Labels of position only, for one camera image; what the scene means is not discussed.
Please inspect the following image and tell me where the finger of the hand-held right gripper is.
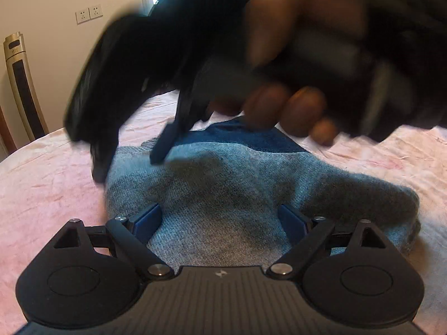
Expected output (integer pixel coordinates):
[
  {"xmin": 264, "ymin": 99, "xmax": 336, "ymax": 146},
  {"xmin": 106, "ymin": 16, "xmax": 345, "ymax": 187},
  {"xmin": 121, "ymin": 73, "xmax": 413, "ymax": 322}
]
[
  {"xmin": 90, "ymin": 126, "xmax": 121, "ymax": 184},
  {"xmin": 149, "ymin": 87, "xmax": 210, "ymax": 165}
]

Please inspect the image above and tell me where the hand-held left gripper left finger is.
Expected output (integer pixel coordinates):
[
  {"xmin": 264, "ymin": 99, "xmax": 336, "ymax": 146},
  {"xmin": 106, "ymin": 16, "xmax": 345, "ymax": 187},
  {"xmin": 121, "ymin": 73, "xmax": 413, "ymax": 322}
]
[{"xmin": 52, "ymin": 202, "xmax": 174, "ymax": 280}]

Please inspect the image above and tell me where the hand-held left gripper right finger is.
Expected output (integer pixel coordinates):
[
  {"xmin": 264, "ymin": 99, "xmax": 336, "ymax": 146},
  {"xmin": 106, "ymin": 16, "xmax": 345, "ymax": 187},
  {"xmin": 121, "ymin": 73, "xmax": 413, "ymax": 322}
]
[{"xmin": 266, "ymin": 204, "xmax": 395, "ymax": 280}]

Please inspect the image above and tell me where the navy and grey knit sweater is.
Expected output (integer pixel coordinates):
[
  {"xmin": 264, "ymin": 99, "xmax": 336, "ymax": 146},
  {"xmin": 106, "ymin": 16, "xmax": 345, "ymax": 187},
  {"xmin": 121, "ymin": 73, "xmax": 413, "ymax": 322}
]
[{"xmin": 105, "ymin": 117, "xmax": 421, "ymax": 269}]

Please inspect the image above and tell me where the person's right hand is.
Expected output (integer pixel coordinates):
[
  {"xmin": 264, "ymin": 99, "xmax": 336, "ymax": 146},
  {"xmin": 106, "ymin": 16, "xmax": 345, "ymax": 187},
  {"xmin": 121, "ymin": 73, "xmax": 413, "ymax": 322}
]
[{"xmin": 210, "ymin": 0, "xmax": 368, "ymax": 148}]

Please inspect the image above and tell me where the pink bed sheet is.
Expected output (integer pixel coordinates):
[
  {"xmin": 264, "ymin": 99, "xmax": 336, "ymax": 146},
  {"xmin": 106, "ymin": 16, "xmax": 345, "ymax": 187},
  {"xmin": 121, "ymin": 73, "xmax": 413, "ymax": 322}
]
[{"xmin": 0, "ymin": 89, "xmax": 447, "ymax": 335}]

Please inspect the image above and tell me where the gold tower air conditioner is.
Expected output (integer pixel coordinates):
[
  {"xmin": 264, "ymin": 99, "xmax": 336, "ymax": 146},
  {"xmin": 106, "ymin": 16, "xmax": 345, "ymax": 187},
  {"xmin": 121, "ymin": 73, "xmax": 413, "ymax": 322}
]
[{"xmin": 3, "ymin": 32, "xmax": 49, "ymax": 143}]

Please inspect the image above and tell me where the brown wooden door frame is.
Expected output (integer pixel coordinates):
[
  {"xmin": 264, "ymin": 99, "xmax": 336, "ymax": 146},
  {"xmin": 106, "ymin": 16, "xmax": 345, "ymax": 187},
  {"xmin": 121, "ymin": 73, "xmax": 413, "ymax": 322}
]
[{"xmin": 0, "ymin": 105, "xmax": 16, "ymax": 155}]

